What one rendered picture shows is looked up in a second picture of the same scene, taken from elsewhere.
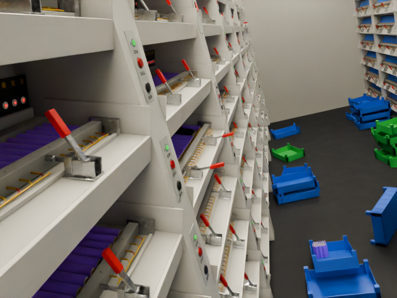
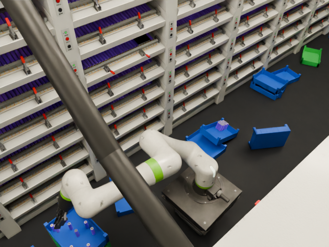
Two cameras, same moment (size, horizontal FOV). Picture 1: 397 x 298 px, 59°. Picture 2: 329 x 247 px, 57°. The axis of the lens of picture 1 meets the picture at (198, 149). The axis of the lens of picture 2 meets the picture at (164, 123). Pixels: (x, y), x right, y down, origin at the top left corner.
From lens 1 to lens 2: 1.36 m
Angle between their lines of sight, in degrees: 41
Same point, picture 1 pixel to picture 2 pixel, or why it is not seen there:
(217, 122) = (163, 41)
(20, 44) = (8, 49)
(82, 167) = (25, 71)
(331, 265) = (206, 134)
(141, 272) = (48, 94)
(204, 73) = (163, 15)
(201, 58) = (164, 7)
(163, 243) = not seen: hidden behind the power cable
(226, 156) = (163, 58)
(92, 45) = not seen: hidden behind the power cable
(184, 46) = not seen: outside the picture
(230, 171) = (163, 65)
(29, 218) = (6, 80)
